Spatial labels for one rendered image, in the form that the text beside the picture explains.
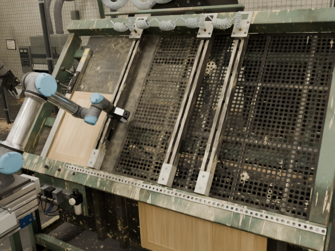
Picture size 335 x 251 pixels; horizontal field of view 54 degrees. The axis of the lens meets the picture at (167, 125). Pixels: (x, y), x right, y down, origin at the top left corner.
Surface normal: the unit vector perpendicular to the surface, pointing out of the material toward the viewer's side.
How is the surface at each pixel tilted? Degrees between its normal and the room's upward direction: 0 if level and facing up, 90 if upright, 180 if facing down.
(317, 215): 51
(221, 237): 90
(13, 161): 96
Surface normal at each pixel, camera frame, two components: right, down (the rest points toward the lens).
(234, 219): -0.41, -0.39
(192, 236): -0.50, 0.28
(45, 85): 0.82, 0.04
